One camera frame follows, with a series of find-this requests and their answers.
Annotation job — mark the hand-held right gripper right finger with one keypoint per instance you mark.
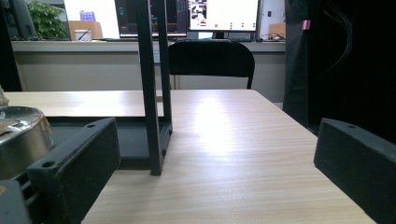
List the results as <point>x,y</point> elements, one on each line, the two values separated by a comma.
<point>358,165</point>

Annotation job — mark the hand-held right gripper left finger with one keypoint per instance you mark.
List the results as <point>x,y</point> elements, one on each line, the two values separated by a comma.
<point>77,161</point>

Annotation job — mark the glass spice jar steel lid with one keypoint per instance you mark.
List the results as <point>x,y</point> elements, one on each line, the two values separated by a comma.
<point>25,149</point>

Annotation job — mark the black metal two-tier rack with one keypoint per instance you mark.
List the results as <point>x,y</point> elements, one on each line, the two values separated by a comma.
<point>149,93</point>

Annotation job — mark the black curtain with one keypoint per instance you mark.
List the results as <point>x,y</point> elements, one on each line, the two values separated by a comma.
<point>7,62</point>
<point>367,77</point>

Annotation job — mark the beige office desk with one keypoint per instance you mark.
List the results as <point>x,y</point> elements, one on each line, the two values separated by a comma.
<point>77,68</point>

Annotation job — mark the clear pen cup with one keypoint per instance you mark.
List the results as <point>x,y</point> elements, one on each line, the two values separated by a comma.
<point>82,35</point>

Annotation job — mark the cardboard box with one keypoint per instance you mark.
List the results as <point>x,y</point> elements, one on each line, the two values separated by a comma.
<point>93,28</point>

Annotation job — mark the green potted plant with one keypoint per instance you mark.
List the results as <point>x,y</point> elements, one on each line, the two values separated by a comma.
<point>46,18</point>

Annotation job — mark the blue small box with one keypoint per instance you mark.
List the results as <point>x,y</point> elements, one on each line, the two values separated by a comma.
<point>87,15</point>

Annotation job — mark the pink clip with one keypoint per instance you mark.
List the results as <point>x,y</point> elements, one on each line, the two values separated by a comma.
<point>306,25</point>

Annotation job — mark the dark screen monitor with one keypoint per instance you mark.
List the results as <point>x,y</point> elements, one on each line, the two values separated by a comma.
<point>127,18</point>

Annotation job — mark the black folding chair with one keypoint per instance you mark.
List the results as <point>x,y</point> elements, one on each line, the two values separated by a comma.
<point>211,59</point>

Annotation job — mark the white screen monitor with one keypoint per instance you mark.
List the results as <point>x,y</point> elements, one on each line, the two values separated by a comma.
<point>227,15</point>

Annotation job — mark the white wall outlet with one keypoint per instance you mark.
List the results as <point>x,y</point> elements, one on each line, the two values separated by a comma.
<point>156,56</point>

